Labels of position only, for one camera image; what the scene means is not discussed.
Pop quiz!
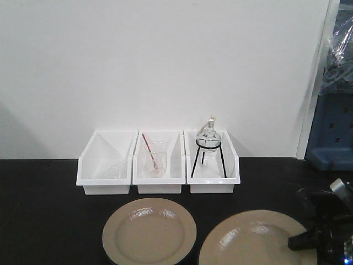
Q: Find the round glass flask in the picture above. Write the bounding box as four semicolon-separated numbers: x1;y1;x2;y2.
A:
196;116;221;152

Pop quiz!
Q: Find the blue-grey pegboard drying rack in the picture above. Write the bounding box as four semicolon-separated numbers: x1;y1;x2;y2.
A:
305;93;352;171

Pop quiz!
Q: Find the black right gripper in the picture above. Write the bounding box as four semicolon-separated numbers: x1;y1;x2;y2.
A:
288;193;352;264

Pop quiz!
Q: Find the clear glass beaker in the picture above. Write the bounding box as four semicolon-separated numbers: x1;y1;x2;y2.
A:
143;141;167;179

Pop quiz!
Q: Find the right white plastic bin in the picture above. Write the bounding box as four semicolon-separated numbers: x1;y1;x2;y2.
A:
184;130;240;194

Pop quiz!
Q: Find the middle white plastic bin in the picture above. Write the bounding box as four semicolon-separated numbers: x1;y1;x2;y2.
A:
132;130;186;194

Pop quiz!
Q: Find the left white plastic bin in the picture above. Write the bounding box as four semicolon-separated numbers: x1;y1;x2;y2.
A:
76;130;138;195

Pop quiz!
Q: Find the white plastic bin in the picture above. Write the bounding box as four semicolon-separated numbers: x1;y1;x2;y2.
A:
76;130;138;195
184;130;240;194
132;130;186;194

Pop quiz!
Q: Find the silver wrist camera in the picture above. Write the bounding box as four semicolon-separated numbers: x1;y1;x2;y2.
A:
330;178;352;200

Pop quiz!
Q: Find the red stirring rod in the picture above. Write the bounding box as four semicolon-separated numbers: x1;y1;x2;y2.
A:
142;133;159;172

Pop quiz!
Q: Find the plastic bag of pegs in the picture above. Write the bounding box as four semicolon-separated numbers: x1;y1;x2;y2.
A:
319;18;352;96

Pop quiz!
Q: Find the beige round plate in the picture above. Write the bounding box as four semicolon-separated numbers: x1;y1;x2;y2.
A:
102;198;197;264
198;210;318;264

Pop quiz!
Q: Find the clear glass funnel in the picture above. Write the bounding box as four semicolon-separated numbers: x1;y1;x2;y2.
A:
94;159;127;179

